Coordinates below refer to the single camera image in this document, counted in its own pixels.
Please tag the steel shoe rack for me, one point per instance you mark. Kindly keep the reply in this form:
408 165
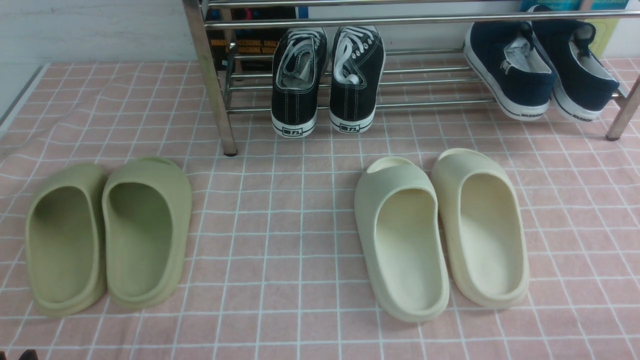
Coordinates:
220 95

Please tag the navy slip-on shoe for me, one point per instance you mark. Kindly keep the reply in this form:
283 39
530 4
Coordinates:
583 86
505 57

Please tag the dark book behind rack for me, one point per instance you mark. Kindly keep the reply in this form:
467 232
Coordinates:
251 41

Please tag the cream left slipper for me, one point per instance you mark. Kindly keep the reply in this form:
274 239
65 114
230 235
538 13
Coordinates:
396 213

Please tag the cream slipper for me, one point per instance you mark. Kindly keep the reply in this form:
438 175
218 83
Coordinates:
483 228
396 213

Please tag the pink checkered floor cloth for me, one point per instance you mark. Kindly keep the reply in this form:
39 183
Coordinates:
274 267

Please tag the black left canvas sneaker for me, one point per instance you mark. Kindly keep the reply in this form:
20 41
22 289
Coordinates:
299 64

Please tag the black canvas sneaker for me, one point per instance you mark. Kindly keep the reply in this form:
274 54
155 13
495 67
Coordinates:
359 57
299 64

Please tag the black right canvas sneaker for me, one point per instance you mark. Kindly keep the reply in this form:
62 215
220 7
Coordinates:
359 57

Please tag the green right slipper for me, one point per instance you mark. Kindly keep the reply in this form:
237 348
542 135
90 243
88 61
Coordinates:
147 208

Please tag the green slipper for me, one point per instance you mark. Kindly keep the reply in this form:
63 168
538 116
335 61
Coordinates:
65 241
147 208

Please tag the cream right slipper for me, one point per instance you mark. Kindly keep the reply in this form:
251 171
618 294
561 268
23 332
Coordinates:
483 228

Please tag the green left slipper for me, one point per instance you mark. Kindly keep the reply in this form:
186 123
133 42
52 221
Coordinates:
65 241

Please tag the yellow teal book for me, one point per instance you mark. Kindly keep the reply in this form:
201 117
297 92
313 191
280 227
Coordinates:
604 27

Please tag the dark object bottom left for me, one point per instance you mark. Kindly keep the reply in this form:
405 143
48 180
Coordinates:
30 354

